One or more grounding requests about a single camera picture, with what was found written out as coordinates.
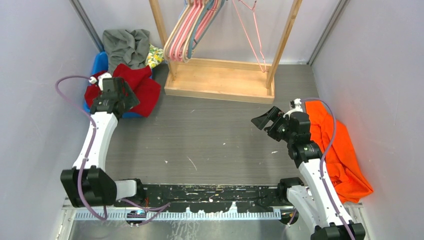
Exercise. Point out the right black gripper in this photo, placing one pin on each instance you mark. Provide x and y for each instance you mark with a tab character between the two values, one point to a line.
261	121

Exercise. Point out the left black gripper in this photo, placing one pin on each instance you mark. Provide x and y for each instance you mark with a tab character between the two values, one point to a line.
130	100

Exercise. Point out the red skirt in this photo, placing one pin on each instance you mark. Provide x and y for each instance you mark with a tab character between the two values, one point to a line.
145	88

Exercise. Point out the grey-blue hanger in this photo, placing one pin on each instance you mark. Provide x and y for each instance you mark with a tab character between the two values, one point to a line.
204	14

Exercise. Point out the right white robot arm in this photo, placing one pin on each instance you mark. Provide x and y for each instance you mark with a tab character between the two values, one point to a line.
315	199

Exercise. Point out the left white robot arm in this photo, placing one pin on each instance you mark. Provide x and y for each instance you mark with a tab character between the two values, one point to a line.
87	183

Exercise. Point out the beige hanger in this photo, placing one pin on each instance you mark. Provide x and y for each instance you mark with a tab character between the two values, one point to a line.
172	43

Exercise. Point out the blue plastic bin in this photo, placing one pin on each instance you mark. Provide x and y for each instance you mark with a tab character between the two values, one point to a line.
101	64

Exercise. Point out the grey garment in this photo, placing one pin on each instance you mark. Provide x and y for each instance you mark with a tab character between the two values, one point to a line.
128	47

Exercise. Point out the yellow floral garment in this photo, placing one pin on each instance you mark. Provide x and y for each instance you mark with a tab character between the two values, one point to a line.
155	56

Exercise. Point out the wooden clothes rack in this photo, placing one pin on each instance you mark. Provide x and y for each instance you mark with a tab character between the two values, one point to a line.
213	78

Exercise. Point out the orange garment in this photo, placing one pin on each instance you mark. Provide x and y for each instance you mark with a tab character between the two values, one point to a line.
341	160

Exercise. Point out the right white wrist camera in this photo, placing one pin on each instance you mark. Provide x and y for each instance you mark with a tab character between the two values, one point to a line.
295	106

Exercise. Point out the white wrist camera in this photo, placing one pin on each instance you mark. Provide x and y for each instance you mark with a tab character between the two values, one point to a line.
99	80
295	106

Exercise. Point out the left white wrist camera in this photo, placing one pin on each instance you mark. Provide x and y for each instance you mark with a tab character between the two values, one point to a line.
99	80

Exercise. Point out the thin pink wire hanger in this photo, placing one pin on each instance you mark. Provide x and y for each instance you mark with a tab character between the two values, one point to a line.
253	36

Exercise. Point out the slotted cable duct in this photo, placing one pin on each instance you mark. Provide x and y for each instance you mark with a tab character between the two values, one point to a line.
232	214

